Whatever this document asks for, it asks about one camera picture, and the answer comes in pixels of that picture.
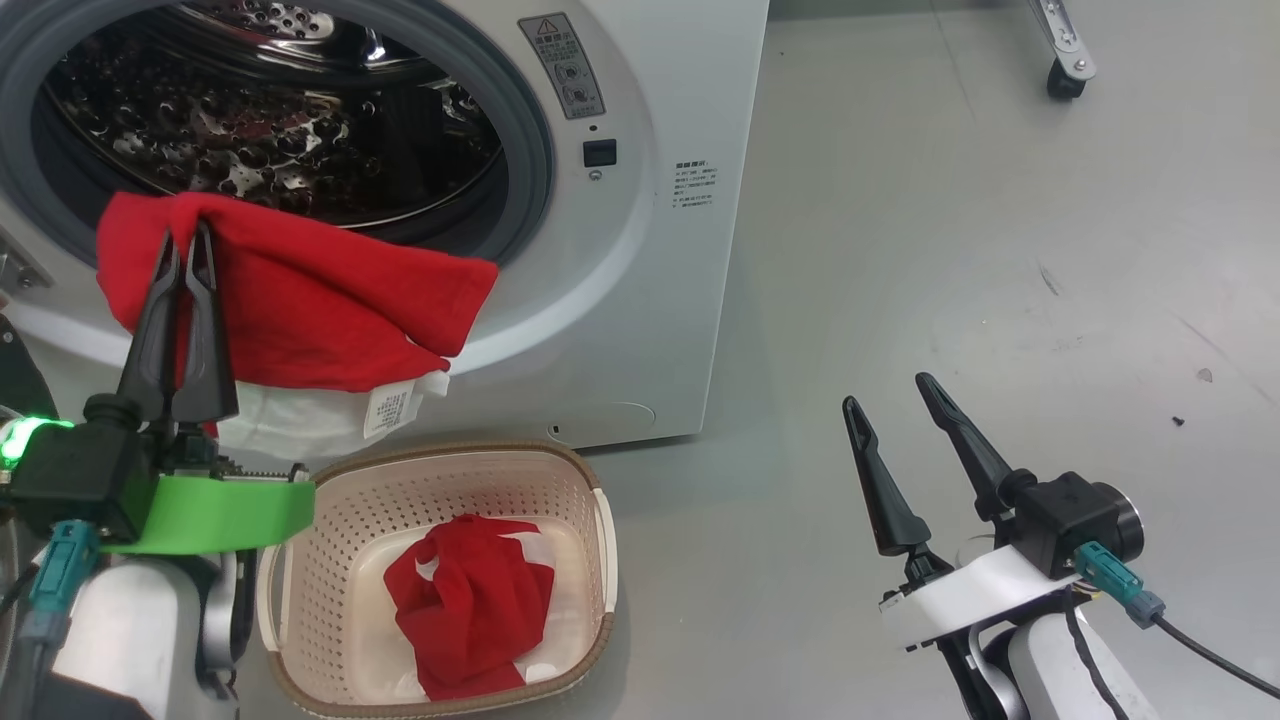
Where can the white front-load washing machine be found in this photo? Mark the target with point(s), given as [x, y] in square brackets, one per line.
[640, 330]

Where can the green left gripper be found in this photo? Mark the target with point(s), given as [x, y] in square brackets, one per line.
[220, 510]

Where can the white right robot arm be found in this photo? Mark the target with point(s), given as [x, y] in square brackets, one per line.
[1040, 670]

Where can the grey warning sticker label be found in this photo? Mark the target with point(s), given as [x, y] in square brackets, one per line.
[562, 65]

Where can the cream perforated laundry basket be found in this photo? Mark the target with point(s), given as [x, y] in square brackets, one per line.
[330, 560]

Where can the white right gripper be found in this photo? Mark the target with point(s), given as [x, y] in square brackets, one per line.
[970, 595]

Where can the metal frame leg with caster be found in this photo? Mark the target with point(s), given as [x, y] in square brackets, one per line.
[1065, 60]

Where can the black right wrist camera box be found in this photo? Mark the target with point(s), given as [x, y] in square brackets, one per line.
[1065, 515]

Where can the red garment with white lining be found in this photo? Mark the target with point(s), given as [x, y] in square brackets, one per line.
[330, 300]

